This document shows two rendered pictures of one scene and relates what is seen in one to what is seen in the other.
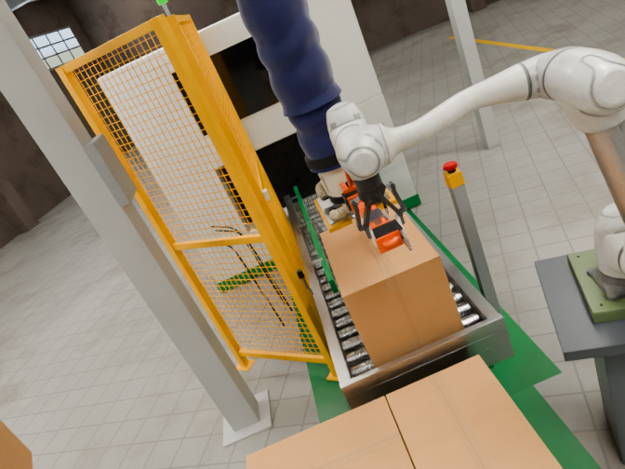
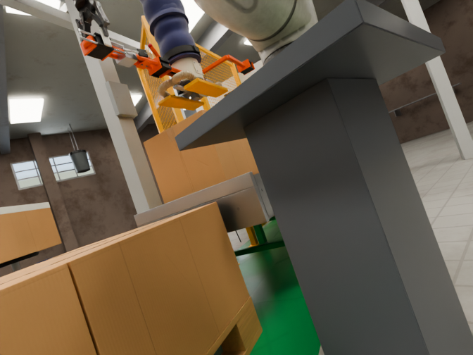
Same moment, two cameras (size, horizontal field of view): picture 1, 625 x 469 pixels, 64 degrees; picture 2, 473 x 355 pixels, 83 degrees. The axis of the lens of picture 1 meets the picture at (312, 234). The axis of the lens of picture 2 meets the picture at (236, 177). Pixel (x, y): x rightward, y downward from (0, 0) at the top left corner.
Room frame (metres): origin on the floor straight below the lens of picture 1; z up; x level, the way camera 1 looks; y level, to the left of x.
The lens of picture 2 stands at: (0.53, -0.96, 0.57)
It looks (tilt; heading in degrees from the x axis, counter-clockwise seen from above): 2 degrees up; 26
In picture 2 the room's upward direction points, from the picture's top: 20 degrees counter-clockwise
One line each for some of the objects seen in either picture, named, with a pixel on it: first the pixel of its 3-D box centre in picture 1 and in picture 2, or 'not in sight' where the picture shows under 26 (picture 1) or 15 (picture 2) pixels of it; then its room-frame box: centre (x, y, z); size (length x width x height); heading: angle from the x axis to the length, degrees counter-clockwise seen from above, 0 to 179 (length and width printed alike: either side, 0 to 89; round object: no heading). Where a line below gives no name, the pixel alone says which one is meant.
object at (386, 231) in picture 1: (385, 236); (97, 48); (1.32, -0.20, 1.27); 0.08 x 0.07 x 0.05; 179
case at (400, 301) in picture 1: (386, 279); (217, 160); (1.89, -0.22, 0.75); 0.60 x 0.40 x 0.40; 177
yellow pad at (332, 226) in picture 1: (330, 207); (181, 101); (1.92, -0.12, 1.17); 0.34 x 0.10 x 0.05; 179
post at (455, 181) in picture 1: (477, 257); not in sight; (2.10, -0.71, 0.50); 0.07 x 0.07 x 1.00; 88
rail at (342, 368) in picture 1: (311, 269); not in sight; (2.72, 0.10, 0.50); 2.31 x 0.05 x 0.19; 178
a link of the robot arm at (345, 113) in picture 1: (349, 131); not in sight; (1.31, -0.21, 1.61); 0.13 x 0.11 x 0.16; 172
